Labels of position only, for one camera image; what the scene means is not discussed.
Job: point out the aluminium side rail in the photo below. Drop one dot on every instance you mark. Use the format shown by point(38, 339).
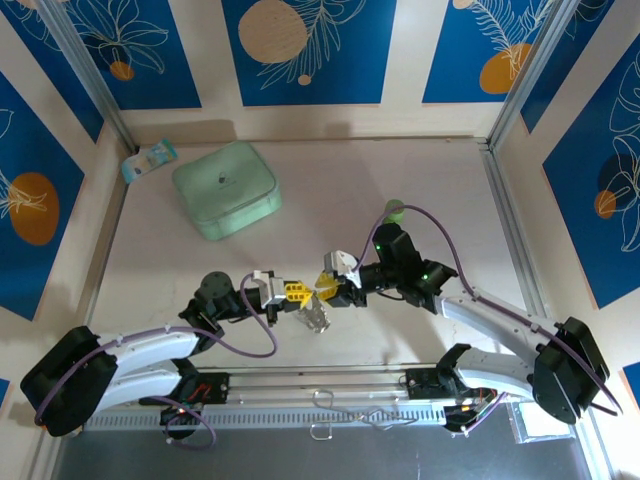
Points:
point(505, 210)
point(111, 235)

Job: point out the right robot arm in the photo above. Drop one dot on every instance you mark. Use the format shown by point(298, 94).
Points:
point(490, 312)

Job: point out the mint green zip pouch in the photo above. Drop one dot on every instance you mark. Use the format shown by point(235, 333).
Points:
point(225, 185)

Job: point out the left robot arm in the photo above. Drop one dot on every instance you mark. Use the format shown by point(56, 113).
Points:
point(150, 342)

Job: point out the black controller board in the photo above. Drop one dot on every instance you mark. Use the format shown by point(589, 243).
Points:
point(180, 415)
point(457, 417)

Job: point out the aluminium mounting rail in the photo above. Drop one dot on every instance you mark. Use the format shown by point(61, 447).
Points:
point(310, 382)

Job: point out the wet wipes packet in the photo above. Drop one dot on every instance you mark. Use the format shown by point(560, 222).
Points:
point(147, 162)

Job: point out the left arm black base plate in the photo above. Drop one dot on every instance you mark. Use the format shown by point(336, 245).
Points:
point(220, 387)

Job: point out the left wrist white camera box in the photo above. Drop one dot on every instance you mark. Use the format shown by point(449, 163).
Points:
point(275, 290)

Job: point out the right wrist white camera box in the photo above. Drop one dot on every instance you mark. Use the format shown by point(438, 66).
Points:
point(340, 262)

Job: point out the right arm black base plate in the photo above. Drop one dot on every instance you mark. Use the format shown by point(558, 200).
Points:
point(422, 385)

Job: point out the green cylindrical bottle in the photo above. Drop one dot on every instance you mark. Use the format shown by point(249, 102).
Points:
point(391, 212)

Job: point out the aluminium frame post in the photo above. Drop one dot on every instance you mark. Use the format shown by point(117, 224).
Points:
point(90, 70)
point(530, 65)

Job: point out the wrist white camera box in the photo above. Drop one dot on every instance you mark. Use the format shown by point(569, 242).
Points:
point(340, 262)
point(275, 290)

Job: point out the silver square box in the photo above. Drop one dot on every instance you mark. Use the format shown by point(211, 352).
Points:
point(525, 430)

